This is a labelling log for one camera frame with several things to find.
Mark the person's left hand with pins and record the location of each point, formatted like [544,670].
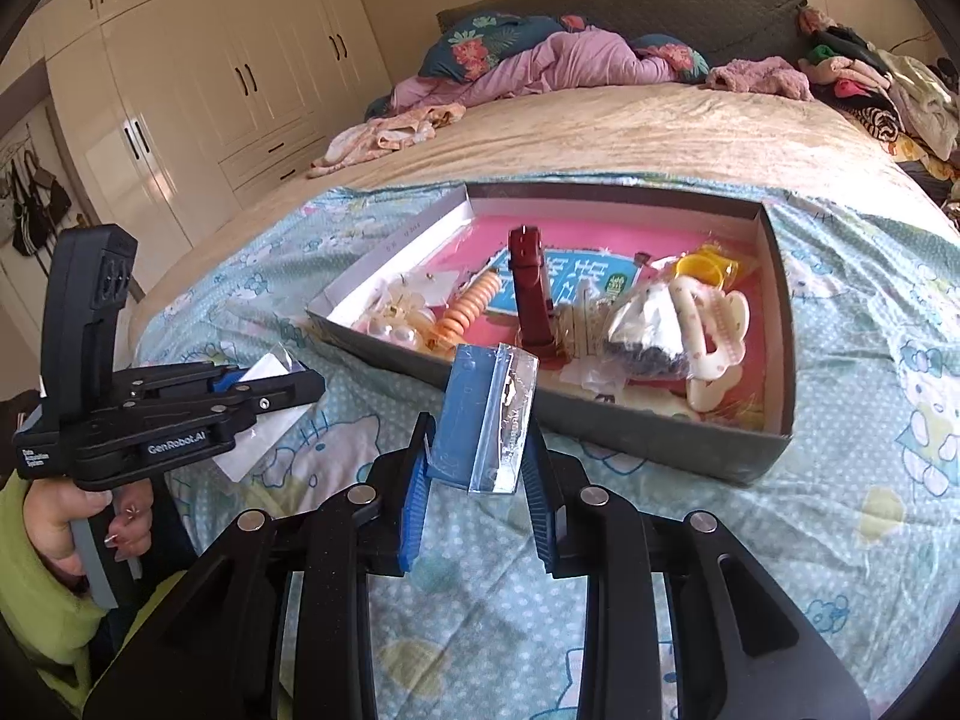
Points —
[49,532]

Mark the dusty pink garment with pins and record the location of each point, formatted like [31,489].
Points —
[757,79]

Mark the cream hair claw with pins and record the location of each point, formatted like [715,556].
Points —
[720,345]

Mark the yellow hair clips bag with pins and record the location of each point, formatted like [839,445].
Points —
[705,268]

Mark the pearl earrings clear bag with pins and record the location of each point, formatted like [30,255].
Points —
[397,330]

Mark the pile of mixed clothes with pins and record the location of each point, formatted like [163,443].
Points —
[892,97]

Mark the purple garment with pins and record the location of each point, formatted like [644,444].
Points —
[577,60]

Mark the beige bedspread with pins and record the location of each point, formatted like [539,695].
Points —
[637,127]

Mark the grey headboard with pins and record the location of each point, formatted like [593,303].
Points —
[675,7]

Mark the floral pillow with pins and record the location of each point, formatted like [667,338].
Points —
[472,41]

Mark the blue zip bag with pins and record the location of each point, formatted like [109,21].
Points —
[465,420]

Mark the white earring card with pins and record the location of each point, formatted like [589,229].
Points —
[433,282]

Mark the cream wardrobe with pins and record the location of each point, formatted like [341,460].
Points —
[217,75]

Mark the clear bag with white card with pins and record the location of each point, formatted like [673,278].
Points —
[259,427]

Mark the grey cardboard box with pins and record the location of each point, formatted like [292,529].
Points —
[637,427]

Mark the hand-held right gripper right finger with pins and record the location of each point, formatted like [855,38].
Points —
[541,517]

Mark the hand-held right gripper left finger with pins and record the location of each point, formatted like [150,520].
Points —
[414,510]

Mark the cream pink clothes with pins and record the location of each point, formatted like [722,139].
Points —
[382,135]

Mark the dotted bag with dark ties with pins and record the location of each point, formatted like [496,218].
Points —
[645,341]

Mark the person's left forearm green sleeve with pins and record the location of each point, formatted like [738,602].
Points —
[30,615]

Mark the cartoon printed blue blanket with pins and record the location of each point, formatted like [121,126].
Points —
[862,465]

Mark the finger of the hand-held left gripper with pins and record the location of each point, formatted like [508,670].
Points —
[187,376]
[292,394]

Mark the pink book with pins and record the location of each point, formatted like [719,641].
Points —
[600,231]

